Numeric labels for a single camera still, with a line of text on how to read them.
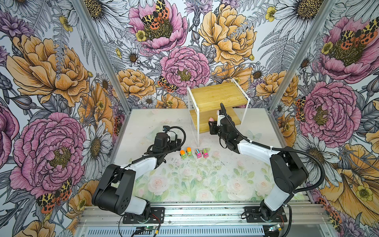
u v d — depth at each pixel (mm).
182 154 940
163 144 719
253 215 733
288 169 475
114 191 437
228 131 691
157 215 734
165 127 813
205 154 941
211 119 900
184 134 748
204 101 794
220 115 811
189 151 962
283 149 519
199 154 943
